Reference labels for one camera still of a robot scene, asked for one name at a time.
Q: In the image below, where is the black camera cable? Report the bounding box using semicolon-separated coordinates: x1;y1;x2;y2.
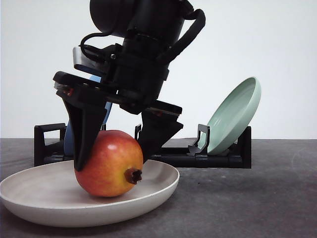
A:
80;9;206;64

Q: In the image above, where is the red pomegranate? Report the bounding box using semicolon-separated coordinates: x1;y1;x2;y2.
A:
75;130;144;197

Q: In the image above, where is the black dish rack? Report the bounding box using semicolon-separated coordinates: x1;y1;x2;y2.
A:
34;123;252;169

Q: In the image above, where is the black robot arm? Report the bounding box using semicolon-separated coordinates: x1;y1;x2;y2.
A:
53;0;188;172

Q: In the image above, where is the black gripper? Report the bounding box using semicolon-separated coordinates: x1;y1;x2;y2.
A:
53;34;183;172

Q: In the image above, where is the white plate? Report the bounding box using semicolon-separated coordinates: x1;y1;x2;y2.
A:
0;160;180;228

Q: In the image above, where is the green plate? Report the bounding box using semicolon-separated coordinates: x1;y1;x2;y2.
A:
198;77;262;155

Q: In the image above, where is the blue plate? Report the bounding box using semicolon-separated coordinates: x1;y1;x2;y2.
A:
64;76;113;157

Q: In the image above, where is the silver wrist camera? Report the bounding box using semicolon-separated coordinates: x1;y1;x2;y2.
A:
73;47;104;75

